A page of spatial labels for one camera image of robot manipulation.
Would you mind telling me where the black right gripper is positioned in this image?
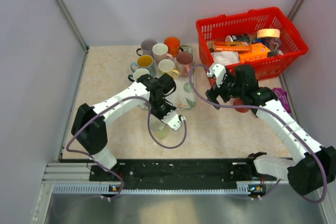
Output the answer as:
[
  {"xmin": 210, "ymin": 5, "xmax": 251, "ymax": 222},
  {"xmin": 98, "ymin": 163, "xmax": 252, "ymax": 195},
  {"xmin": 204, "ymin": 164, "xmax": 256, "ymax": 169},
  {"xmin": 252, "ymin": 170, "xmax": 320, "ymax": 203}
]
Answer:
[{"xmin": 206, "ymin": 71, "xmax": 245, "ymax": 109}]

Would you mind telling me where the red mug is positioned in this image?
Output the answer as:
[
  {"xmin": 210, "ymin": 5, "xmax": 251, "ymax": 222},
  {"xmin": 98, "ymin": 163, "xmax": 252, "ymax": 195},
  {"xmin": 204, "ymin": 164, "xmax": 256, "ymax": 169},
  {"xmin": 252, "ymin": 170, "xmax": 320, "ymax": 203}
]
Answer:
[{"xmin": 233, "ymin": 99, "xmax": 250, "ymax": 113}]

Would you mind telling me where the yellow mug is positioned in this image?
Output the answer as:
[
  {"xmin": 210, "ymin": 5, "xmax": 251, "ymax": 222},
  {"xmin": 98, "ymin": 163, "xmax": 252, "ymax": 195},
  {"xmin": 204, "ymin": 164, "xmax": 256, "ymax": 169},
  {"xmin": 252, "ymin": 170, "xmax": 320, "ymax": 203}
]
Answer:
[{"xmin": 158, "ymin": 59, "xmax": 180, "ymax": 78}]

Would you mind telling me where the dark green mug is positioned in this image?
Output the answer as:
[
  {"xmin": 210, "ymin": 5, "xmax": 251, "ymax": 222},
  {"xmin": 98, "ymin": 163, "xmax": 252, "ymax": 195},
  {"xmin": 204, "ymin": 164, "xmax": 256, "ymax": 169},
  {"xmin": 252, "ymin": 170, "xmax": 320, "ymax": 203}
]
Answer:
[{"xmin": 128, "ymin": 68, "xmax": 150, "ymax": 82}]

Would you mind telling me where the light blue butterfly mug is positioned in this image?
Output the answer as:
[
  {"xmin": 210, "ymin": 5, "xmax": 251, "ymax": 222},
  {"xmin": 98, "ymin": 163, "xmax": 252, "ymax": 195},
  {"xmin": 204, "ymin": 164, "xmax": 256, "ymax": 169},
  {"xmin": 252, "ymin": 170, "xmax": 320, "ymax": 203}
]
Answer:
[{"xmin": 130, "ymin": 55, "xmax": 156, "ymax": 77}]

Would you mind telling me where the pale pink faceted mug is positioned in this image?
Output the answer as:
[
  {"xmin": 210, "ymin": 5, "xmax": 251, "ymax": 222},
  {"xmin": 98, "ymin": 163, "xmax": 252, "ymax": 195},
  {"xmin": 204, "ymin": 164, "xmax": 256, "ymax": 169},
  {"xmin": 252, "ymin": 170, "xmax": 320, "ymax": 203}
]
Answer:
[{"xmin": 152, "ymin": 43, "xmax": 173, "ymax": 64}]

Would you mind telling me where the pink ghost pattern mug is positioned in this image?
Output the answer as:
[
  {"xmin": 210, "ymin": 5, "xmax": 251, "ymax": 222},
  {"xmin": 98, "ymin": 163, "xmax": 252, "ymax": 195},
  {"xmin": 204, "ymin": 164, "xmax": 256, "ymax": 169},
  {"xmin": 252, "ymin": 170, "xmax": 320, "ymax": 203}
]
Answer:
[{"xmin": 176, "ymin": 51, "xmax": 194, "ymax": 77}]

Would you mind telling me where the lime green faceted mug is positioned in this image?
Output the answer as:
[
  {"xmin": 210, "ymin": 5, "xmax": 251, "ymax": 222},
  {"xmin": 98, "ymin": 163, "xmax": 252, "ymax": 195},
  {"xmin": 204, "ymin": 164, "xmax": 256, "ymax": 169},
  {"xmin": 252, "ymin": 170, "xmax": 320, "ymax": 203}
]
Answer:
[{"xmin": 150, "ymin": 116, "xmax": 169, "ymax": 139}]

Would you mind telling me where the lilac purple mug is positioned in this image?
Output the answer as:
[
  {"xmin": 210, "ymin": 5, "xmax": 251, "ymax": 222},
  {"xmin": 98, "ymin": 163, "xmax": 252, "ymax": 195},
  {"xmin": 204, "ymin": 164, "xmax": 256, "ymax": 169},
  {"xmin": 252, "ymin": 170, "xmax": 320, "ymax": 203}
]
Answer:
[{"xmin": 136, "ymin": 39, "xmax": 157, "ymax": 57}]

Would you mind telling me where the orange mug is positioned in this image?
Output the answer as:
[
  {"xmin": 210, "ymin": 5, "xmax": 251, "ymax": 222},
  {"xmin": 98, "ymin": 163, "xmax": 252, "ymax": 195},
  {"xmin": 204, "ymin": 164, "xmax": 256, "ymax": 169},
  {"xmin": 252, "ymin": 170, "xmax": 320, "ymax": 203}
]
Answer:
[{"xmin": 164, "ymin": 37, "xmax": 184, "ymax": 58}]

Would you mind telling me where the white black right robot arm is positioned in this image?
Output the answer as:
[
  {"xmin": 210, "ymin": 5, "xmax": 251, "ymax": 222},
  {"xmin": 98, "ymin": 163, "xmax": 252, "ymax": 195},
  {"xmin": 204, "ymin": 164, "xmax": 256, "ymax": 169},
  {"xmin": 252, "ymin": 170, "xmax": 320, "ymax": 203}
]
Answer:
[{"xmin": 206, "ymin": 63, "xmax": 335, "ymax": 196}]

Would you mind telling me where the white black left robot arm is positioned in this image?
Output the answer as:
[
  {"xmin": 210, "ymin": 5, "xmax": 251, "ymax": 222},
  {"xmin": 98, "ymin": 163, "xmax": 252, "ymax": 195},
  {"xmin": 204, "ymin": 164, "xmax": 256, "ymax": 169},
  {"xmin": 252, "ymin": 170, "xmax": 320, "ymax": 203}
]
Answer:
[{"xmin": 71, "ymin": 73, "xmax": 182, "ymax": 180}]

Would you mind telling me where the floral white serving tray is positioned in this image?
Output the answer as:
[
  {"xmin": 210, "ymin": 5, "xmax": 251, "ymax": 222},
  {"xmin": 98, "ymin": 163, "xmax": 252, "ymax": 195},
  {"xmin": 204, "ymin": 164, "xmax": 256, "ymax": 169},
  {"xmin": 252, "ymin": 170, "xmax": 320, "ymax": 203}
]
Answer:
[{"xmin": 154, "ymin": 45, "xmax": 196, "ymax": 110}]

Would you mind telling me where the white plastic bag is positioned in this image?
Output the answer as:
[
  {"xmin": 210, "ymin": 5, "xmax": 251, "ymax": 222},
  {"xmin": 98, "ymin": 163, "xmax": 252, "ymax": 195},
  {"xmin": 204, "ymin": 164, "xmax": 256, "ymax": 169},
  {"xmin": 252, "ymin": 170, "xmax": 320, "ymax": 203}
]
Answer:
[{"xmin": 211, "ymin": 51, "xmax": 240, "ymax": 66}]

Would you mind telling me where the orange snack box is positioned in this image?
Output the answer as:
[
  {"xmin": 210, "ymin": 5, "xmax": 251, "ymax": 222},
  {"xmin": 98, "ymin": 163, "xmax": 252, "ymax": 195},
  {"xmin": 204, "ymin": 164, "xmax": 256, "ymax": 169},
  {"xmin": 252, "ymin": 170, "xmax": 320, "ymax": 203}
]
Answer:
[{"xmin": 238, "ymin": 43, "xmax": 270, "ymax": 63}]

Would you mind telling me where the orange rectangular box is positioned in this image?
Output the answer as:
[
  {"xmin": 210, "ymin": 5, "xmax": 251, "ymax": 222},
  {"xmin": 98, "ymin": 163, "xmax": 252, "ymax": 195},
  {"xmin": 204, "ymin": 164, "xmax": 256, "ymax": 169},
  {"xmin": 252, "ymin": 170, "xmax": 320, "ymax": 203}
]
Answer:
[{"xmin": 213, "ymin": 41, "xmax": 252, "ymax": 52}]

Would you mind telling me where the purple snack packet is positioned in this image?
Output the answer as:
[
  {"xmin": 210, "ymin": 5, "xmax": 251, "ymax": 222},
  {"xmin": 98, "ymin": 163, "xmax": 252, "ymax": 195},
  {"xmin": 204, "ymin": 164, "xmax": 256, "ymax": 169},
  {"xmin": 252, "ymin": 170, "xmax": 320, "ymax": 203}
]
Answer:
[{"xmin": 254, "ymin": 88, "xmax": 291, "ymax": 119}]

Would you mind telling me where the black printed can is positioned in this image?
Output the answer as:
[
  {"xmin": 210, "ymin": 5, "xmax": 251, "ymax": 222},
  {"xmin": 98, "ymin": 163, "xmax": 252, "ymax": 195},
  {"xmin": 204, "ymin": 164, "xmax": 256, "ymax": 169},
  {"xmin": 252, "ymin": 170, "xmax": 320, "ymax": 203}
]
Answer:
[{"xmin": 225, "ymin": 33, "xmax": 251, "ymax": 44}]

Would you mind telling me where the clear plastic bottle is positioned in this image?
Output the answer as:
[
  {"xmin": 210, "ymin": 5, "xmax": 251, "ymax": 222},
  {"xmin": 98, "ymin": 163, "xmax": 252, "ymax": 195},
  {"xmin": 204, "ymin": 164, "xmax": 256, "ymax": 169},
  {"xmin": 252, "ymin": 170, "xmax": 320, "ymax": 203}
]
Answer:
[{"xmin": 263, "ymin": 37, "xmax": 284, "ymax": 58}]

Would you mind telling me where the masking tape roll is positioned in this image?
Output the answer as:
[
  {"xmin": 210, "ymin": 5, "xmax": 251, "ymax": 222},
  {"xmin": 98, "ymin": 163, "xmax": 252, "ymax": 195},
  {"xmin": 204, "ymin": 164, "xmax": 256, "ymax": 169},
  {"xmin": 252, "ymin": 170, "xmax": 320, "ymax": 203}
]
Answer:
[{"xmin": 256, "ymin": 28, "xmax": 280, "ymax": 39}]

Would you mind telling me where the red plastic basket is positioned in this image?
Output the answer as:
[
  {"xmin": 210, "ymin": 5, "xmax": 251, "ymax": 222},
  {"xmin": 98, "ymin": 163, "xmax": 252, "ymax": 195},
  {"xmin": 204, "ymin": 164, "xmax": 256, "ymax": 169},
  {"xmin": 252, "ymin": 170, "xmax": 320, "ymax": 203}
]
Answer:
[{"xmin": 196, "ymin": 7, "xmax": 309, "ymax": 81}]

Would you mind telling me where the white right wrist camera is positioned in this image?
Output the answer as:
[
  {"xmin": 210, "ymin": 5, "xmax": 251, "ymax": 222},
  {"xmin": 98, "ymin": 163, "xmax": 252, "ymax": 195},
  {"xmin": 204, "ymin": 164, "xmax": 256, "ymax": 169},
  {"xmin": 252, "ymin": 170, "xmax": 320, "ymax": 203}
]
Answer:
[{"xmin": 207, "ymin": 63, "xmax": 227, "ymax": 88}]

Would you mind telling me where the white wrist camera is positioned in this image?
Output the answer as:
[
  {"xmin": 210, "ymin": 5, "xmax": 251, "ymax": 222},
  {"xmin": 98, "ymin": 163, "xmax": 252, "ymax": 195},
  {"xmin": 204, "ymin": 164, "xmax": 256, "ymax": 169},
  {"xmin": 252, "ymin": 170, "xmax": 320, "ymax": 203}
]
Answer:
[
  {"xmin": 161, "ymin": 110, "xmax": 186, "ymax": 131},
  {"xmin": 207, "ymin": 63, "xmax": 227, "ymax": 88}
]

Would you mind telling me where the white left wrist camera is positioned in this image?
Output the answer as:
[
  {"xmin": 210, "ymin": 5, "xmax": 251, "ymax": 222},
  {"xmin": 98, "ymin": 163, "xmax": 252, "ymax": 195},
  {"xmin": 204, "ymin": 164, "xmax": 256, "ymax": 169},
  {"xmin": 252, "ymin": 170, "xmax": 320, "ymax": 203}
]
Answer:
[{"xmin": 161, "ymin": 110, "xmax": 186, "ymax": 131}]

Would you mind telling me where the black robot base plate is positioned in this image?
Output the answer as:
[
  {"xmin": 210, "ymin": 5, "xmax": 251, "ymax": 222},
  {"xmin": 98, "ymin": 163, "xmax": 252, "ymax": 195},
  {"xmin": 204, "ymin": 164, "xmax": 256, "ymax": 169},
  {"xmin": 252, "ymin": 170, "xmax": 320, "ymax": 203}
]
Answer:
[{"xmin": 89, "ymin": 158, "xmax": 278, "ymax": 190}]

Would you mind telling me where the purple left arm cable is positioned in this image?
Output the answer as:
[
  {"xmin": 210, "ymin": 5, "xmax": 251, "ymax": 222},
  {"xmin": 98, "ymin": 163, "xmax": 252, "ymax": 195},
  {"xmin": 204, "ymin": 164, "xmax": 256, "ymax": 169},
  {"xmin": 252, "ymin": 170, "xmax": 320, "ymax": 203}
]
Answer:
[{"xmin": 65, "ymin": 95, "xmax": 187, "ymax": 201}]

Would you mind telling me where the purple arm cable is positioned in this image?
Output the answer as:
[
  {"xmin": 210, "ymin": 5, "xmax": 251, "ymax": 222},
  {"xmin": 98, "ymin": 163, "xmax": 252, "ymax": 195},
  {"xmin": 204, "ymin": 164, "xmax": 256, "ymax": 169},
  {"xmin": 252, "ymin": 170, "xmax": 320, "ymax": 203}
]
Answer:
[
  {"xmin": 65, "ymin": 95, "xmax": 187, "ymax": 201},
  {"xmin": 188, "ymin": 63, "xmax": 328, "ymax": 204}
]

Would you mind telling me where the aluminium rail frame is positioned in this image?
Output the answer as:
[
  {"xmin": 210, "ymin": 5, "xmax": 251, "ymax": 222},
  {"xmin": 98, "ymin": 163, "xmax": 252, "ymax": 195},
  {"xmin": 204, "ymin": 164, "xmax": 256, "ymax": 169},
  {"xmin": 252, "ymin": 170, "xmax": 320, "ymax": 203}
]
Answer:
[{"xmin": 31, "ymin": 158, "xmax": 335, "ymax": 223}]

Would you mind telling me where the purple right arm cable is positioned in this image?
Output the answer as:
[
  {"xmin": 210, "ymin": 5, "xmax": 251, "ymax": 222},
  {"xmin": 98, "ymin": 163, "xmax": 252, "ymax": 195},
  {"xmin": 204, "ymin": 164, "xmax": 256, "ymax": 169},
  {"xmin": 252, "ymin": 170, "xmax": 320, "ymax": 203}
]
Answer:
[{"xmin": 188, "ymin": 63, "xmax": 328, "ymax": 204}]

